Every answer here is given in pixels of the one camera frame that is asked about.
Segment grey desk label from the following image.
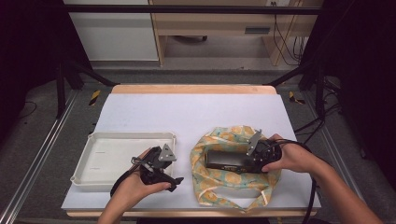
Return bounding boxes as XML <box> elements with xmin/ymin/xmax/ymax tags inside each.
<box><xmin>244</xmin><ymin>26</ymin><xmax>272</xmax><ymax>35</ymax></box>

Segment white table mat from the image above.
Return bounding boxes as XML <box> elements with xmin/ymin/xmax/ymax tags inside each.
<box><xmin>61</xmin><ymin>92</ymin><xmax>322</xmax><ymax>211</ymax></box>

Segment white plastic tray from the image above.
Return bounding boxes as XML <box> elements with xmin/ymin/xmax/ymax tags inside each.
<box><xmin>69</xmin><ymin>131</ymin><xmax>177</xmax><ymax>192</ymax></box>

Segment black rectangular box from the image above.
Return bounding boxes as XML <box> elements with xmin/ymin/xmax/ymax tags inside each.
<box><xmin>205</xmin><ymin>149</ymin><xmax>260</xmax><ymax>175</ymax></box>

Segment yellow black tape piece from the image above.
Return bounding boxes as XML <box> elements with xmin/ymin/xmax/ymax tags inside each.
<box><xmin>288</xmin><ymin>91</ymin><xmax>306</xmax><ymax>106</ymax></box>
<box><xmin>88</xmin><ymin>89</ymin><xmax>102</xmax><ymax>107</ymax></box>

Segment aluminium floor rail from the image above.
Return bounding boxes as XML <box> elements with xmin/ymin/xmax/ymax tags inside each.
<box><xmin>302</xmin><ymin>91</ymin><xmax>365</xmax><ymax>202</ymax></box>
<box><xmin>0</xmin><ymin>89</ymin><xmax>79</xmax><ymax>224</ymax></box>

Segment black metal stand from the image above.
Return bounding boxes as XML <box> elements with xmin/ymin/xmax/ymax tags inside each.
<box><xmin>263</xmin><ymin>57</ymin><xmax>329</xmax><ymax>119</ymax></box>
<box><xmin>55</xmin><ymin>58</ymin><xmax>121</xmax><ymax>119</ymax></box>

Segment light wooden desk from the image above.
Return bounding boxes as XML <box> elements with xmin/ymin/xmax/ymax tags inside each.
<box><xmin>148</xmin><ymin>0</ymin><xmax>325</xmax><ymax>67</ymax></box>

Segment white cabinet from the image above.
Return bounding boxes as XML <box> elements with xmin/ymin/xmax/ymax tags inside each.
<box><xmin>63</xmin><ymin>0</ymin><xmax>160</xmax><ymax>62</ymax></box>

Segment thin black floor cable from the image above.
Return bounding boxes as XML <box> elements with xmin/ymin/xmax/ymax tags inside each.
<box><xmin>13</xmin><ymin>100</ymin><xmax>38</xmax><ymax>121</ymax></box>

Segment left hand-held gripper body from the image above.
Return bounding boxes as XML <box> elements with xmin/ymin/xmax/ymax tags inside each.
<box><xmin>130</xmin><ymin>143</ymin><xmax>178</xmax><ymax>186</ymax></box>

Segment black floor cables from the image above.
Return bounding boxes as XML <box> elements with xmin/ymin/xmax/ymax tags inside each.
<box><xmin>293</xmin><ymin>76</ymin><xmax>343</xmax><ymax>147</ymax></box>

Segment black horizontal frame bar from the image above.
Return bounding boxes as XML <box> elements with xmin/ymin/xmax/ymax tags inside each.
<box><xmin>62</xmin><ymin>4</ymin><xmax>323</xmax><ymax>16</ymax></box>

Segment hanging black desk cables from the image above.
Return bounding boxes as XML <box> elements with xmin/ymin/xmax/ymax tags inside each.
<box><xmin>272</xmin><ymin>13</ymin><xmax>308</xmax><ymax>67</ymax></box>

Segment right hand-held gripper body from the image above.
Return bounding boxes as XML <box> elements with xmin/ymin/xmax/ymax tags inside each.
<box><xmin>246</xmin><ymin>128</ymin><xmax>283</xmax><ymax>174</ymax></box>

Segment orange print cloth bag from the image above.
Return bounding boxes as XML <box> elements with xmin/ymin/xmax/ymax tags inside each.
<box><xmin>189</xmin><ymin>124</ymin><xmax>283</xmax><ymax>215</ymax></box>

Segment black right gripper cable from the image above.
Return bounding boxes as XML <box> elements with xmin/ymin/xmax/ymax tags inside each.
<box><xmin>268</xmin><ymin>138</ymin><xmax>319</xmax><ymax>224</ymax></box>

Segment person's right hand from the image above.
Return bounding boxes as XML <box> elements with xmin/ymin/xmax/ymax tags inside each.
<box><xmin>261</xmin><ymin>133</ymin><xmax>322</xmax><ymax>175</ymax></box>

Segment person's left hand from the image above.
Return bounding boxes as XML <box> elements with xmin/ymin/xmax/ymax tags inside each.
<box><xmin>115</xmin><ymin>148</ymin><xmax>173</xmax><ymax>208</ymax></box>

